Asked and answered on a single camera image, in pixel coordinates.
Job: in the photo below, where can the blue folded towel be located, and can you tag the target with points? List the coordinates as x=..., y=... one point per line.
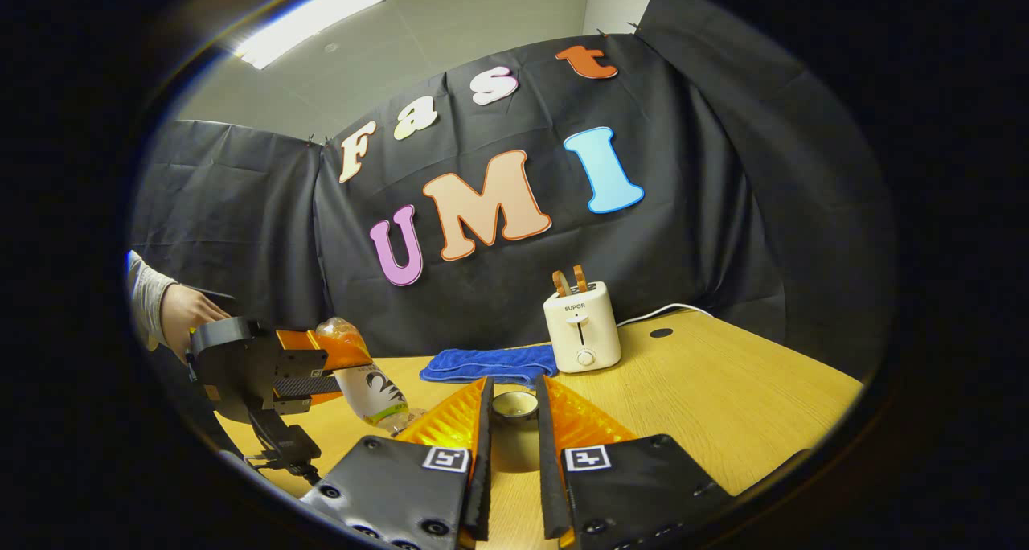
x=490, y=363

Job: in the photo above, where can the clear labelled water bottle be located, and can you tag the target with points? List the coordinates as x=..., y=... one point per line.
x=374, y=389

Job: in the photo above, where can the toast bread slice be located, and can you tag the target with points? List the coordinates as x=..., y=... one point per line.
x=561, y=283
x=580, y=278

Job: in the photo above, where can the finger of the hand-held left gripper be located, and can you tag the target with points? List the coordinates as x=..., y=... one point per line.
x=301, y=350
x=305, y=387

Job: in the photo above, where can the cream ceramic teacup lid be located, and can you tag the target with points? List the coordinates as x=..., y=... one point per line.
x=514, y=433

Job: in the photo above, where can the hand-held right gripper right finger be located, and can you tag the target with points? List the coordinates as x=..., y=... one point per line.
x=550, y=469

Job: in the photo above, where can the white toaster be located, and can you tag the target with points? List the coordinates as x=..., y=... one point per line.
x=580, y=329

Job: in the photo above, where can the black backdrop cloth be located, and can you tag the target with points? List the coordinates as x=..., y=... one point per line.
x=707, y=212

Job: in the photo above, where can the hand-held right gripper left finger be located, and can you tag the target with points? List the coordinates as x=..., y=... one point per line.
x=481, y=469

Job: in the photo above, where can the black table grommet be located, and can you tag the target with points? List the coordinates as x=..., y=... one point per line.
x=661, y=333

